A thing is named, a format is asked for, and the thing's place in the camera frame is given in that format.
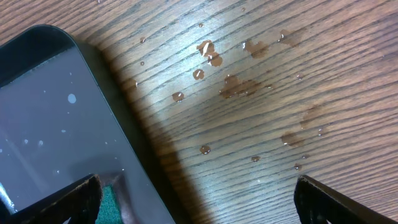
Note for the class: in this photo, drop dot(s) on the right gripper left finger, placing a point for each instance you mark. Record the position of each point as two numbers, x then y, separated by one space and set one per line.
78 202

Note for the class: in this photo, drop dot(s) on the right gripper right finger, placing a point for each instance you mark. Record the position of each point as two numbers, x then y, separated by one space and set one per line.
315 202

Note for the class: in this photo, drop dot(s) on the green sponge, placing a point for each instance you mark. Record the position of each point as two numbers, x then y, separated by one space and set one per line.
109 212

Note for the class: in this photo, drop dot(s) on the black water tray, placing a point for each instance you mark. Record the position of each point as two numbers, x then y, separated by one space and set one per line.
63 117

